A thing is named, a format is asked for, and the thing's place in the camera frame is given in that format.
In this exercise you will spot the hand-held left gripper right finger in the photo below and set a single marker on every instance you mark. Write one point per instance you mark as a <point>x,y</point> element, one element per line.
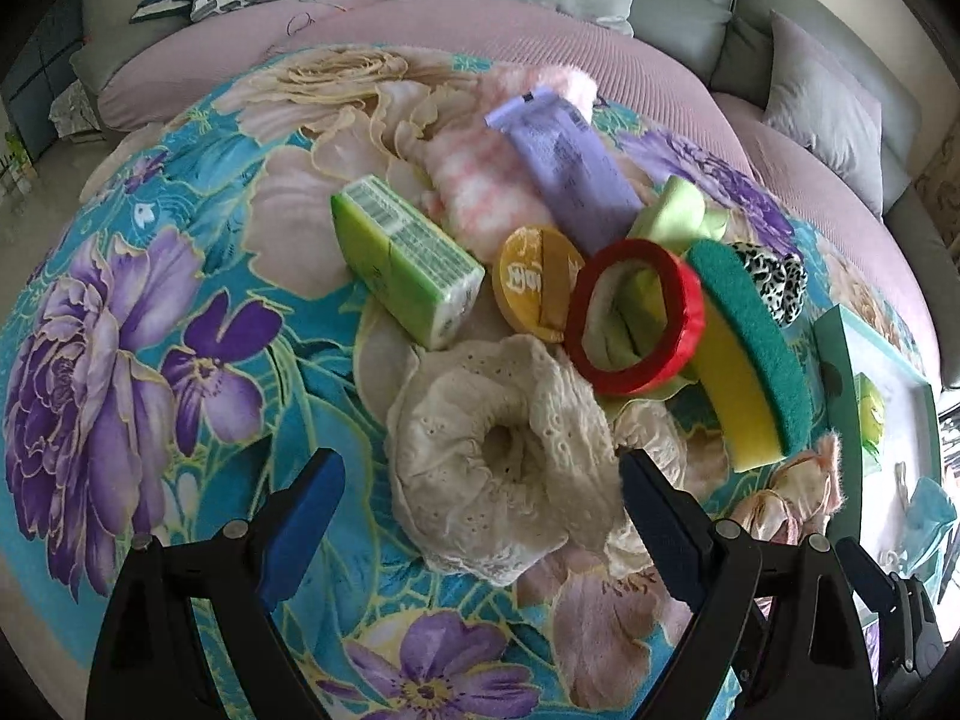
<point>660,532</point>

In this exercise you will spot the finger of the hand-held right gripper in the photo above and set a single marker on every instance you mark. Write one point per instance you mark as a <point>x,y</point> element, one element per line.
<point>866,574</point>

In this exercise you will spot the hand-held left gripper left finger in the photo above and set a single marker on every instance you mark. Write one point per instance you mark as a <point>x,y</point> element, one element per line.
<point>300,532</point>

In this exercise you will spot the peach fuzzy cloth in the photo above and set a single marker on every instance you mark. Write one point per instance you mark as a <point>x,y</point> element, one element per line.
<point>821,480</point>

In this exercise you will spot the cream lace scrunchie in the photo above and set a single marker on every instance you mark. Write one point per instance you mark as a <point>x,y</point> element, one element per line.
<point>450,465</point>

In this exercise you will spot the green box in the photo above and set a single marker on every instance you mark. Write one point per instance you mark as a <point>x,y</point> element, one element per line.
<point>832,360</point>

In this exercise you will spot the yellow green sponge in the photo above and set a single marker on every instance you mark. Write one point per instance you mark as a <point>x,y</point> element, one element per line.
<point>750,315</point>

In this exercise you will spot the yellow round tin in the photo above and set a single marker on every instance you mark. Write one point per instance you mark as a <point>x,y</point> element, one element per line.
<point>529,277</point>

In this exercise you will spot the green tissue pack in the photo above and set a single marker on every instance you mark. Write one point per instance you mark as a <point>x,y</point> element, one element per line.
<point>405,262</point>

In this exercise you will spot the light green cloth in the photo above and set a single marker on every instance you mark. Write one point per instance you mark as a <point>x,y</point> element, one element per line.
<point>675,214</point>

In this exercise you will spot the teal cloth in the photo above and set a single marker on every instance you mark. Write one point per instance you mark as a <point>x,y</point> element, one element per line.
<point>930,517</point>

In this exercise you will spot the leopard print scrunchie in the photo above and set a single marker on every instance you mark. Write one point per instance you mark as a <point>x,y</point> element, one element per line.
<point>780,285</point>

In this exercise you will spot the floral teal blanket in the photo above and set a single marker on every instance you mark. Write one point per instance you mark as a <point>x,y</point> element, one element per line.
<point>187,277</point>

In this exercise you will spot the purple tube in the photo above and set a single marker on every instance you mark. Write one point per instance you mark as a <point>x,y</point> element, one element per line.
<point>570,172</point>

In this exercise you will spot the pink fluffy cloth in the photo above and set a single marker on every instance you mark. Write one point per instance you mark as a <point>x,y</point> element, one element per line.
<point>480,180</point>

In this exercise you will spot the lilac grey pillow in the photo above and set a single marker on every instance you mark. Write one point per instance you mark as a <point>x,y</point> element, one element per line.
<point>817,105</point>

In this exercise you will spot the green white packages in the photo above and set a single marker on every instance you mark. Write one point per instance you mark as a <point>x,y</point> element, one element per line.
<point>15,165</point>

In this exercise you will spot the patterned storage bag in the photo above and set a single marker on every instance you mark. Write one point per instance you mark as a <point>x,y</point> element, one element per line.
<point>71,112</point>

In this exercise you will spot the pink bed sheet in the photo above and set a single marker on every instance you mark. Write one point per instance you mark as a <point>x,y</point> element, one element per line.
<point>525,30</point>

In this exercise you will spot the blue cabinet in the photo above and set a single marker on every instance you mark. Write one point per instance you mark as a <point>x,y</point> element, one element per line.
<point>37,82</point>

